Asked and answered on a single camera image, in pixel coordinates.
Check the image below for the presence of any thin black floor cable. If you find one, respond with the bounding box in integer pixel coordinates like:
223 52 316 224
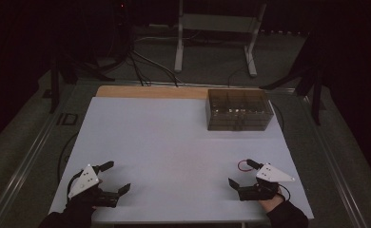
226 55 258 88

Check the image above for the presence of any person's left hand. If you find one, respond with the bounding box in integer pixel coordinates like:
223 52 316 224
67 180 103 211

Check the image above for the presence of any aluminium floor rail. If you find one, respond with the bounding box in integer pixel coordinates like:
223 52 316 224
301 94 370 228
0 91 77 228

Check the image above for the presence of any person's right hand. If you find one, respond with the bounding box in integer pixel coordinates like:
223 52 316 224
259 189 285 213

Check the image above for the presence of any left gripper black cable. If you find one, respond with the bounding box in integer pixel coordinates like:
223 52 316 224
67 170 84 200

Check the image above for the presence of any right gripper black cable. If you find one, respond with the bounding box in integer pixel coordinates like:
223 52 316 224
278 183 292 202

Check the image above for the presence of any transparent plastic drawer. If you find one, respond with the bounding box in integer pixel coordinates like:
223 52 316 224
207 123 267 132

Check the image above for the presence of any white floor cable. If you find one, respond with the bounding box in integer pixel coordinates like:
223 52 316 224
133 29 204 44

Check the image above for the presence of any black floor cable bundle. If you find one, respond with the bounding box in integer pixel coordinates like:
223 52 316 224
91 9 180 88

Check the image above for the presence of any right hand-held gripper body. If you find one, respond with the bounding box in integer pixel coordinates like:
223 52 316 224
238 162 296 201

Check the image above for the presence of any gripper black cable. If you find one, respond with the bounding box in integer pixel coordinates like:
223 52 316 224
278 183 292 202
67 170 84 200

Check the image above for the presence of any black rectangular floor frame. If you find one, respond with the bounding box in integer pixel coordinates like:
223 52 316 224
56 112 79 126

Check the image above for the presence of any black cable under table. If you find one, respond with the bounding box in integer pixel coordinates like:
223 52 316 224
57 131 80 184

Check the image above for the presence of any black tripod stand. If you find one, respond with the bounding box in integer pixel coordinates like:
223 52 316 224
49 56 115 115
259 31 326 126

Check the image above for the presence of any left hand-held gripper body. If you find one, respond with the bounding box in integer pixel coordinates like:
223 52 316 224
68 163 121 209

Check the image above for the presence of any black cable beside box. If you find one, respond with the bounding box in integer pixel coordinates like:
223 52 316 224
270 101 285 132

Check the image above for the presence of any white metal stand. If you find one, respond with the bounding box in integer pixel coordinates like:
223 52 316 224
173 0 268 78

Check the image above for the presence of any white table cover sheet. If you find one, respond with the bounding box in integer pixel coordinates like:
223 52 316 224
49 96 315 224

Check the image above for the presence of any smoky transparent drawer box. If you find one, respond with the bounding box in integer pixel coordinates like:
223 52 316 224
205 88 275 132

